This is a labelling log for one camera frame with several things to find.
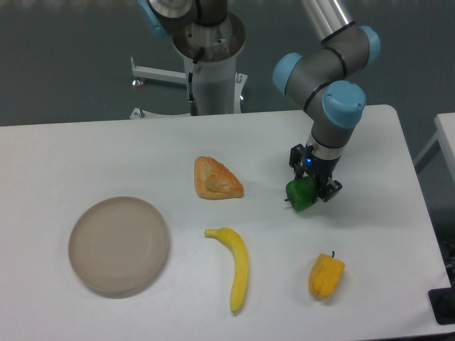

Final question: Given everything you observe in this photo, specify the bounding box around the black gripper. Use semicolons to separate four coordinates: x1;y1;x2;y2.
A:
289;144;343;202

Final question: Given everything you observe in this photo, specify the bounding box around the green toy pepper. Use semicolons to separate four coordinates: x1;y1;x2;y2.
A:
285;176;317;212

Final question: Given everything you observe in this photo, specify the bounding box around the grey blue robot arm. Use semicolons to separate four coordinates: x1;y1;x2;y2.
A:
138;1;381;207

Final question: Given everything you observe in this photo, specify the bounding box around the yellow toy pepper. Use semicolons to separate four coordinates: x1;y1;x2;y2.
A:
308;251;346;299

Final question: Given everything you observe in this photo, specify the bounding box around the orange toy pastry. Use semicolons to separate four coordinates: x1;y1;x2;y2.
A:
194;156;244;200

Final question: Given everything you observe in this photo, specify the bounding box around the yellow toy banana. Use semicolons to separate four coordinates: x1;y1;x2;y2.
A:
204;227;249;315

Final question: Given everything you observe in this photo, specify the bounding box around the white side table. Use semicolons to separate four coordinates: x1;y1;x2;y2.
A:
413;112;455;180

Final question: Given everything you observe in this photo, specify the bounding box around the black device at edge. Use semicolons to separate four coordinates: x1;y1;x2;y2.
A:
428;287;454;325

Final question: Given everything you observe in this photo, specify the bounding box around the beige round plate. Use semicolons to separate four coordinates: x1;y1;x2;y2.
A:
68;196;170;298

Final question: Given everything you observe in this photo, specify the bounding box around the black cable on pedestal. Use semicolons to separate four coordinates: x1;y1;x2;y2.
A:
187;47;205;117

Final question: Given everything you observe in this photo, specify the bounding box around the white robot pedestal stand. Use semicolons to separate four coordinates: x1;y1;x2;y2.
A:
131;12;247;116

